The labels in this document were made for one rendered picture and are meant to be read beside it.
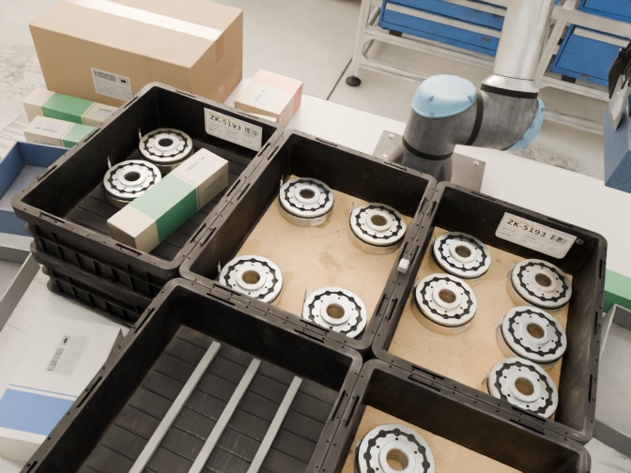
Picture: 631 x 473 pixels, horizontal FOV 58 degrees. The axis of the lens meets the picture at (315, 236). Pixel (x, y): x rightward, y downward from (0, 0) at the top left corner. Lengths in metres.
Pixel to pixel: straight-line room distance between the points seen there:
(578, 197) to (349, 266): 0.71
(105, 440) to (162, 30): 0.95
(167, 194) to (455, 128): 0.58
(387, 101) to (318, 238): 1.93
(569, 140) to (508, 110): 1.82
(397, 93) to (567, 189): 1.60
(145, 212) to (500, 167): 0.90
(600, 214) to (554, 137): 1.54
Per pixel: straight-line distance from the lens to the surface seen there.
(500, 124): 1.23
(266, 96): 1.45
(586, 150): 3.02
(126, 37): 1.43
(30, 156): 1.40
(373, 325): 0.81
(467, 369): 0.93
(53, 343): 0.98
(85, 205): 1.11
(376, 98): 2.92
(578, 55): 2.80
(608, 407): 1.16
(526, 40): 1.24
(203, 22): 1.49
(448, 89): 1.20
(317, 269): 0.98
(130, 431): 0.84
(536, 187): 1.50
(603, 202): 1.55
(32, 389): 0.95
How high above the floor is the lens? 1.59
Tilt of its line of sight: 48 degrees down
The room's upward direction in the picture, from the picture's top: 9 degrees clockwise
